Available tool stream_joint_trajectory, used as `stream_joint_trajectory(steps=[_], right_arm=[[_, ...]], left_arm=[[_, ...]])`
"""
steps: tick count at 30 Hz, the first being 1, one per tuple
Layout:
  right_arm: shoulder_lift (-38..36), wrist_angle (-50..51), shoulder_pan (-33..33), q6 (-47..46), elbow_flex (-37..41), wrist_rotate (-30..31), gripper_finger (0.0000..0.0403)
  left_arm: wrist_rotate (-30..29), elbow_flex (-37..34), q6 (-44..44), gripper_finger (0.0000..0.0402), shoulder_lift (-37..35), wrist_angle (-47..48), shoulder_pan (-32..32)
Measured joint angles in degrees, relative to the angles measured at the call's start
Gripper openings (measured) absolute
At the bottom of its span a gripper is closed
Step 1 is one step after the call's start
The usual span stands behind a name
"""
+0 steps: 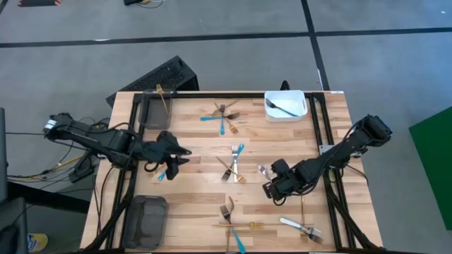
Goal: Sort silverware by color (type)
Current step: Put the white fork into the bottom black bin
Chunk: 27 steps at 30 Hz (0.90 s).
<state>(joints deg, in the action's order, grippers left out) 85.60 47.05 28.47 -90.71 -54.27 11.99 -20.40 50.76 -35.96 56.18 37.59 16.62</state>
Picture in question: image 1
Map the gold utensil handle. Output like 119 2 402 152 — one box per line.
210 220 285 229

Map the yellow and blue object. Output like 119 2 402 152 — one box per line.
27 232 49 253

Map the black aluminium table frame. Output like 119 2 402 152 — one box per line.
83 90 382 254

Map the grey translucent plastic bin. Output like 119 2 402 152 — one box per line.
122 194 169 250
138 88 174 131

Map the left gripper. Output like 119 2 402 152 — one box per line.
139 131 193 181

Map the dark grey chair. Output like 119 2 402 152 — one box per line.
0 196 29 254

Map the white plastic bin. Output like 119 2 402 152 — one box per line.
263 89 309 123

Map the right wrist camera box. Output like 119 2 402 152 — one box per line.
261 179 284 201

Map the yellow cable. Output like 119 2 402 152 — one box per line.
52 155 85 171

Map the black and orange bar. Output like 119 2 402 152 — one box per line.
17 0 63 8

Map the dark upright panel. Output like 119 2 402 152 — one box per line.
0 107 8 204

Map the green board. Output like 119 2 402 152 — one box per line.
408 107 452 231

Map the black device with cables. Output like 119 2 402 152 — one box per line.
123 0 165 8

